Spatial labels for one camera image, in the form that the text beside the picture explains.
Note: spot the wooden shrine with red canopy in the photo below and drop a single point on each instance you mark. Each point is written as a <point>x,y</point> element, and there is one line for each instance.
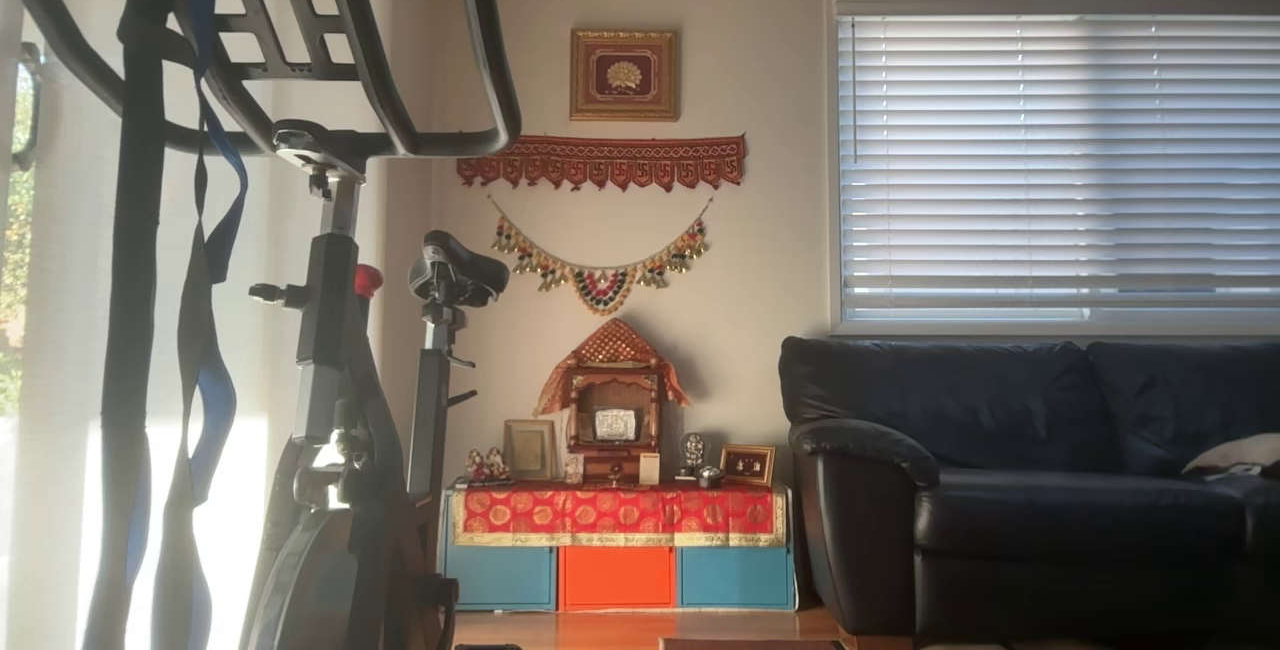
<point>612,400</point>

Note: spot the silver idol statue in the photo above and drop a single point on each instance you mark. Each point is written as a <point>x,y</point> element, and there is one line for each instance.
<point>692,450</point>

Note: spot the small white card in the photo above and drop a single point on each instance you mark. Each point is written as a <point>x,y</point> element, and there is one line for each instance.
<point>649,469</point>

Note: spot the small glass holder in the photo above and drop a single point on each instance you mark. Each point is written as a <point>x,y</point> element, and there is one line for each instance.
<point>574,471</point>

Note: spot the small dark round bowl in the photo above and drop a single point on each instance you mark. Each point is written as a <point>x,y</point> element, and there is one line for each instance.
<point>710,477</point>

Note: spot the small gold framed picture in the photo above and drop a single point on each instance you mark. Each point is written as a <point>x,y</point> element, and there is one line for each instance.
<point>747,465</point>

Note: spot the red and gold cloth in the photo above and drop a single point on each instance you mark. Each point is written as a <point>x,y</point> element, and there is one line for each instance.
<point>615,513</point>

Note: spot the small colourful figurines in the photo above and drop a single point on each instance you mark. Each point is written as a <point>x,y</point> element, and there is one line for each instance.
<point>488,467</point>

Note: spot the blue and orange cabinet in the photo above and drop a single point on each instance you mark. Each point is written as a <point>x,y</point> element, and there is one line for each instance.
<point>617,578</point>

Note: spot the black exercise bike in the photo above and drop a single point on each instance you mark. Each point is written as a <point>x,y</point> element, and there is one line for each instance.
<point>330,310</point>

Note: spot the dark floor rug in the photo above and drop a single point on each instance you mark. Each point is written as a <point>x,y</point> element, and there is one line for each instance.
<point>750,644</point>

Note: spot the black leather sofa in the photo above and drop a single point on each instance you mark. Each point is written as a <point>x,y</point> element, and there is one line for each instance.
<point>1000,490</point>

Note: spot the white window blind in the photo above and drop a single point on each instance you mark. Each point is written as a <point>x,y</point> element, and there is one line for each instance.
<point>1060,160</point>

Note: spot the white sheer curtain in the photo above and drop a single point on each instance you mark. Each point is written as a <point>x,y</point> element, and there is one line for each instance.
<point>65,280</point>

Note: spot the white cushion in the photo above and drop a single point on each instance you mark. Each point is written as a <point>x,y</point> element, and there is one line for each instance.
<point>1240,452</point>

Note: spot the beaded garland wall hanging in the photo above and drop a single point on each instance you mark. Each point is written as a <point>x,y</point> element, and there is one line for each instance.
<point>600,288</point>

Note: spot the red embroidered wall hanging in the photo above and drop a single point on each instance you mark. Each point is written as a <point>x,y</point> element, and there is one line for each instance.
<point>600,162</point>

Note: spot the pale standing picture frame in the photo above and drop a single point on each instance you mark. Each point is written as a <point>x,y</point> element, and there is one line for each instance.
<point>529,450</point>

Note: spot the gold framed wall picture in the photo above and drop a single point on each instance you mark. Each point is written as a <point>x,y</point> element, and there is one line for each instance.
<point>624,75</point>

